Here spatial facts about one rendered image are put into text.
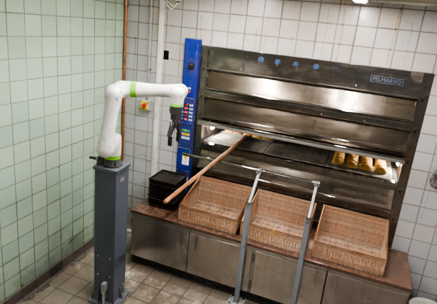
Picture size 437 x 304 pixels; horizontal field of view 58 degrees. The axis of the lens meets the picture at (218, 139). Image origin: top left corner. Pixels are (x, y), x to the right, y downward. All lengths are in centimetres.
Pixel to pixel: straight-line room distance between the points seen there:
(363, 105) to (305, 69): 56
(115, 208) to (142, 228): 75
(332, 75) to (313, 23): 46
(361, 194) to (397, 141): 55
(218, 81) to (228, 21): 53
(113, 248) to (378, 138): 232
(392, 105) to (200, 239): 196
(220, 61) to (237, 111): 49
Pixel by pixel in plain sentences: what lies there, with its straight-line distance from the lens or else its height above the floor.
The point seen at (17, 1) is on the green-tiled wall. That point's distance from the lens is 314.
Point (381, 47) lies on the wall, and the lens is 344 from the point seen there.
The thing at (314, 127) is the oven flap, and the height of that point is 153.
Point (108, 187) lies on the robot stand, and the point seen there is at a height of 106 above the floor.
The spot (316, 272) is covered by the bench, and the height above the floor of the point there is 49.
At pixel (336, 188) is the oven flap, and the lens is 368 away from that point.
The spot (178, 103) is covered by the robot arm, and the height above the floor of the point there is 177.
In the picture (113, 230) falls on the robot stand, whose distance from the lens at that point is 325.
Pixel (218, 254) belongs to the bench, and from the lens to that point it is 360.
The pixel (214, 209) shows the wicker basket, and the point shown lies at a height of 59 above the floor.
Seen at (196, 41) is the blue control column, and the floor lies 213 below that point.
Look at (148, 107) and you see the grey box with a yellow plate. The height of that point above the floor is 145.
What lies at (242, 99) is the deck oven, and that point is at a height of 167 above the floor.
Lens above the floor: 233
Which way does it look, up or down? 17 degrees down
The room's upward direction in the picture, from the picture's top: 6 degrees clockwise
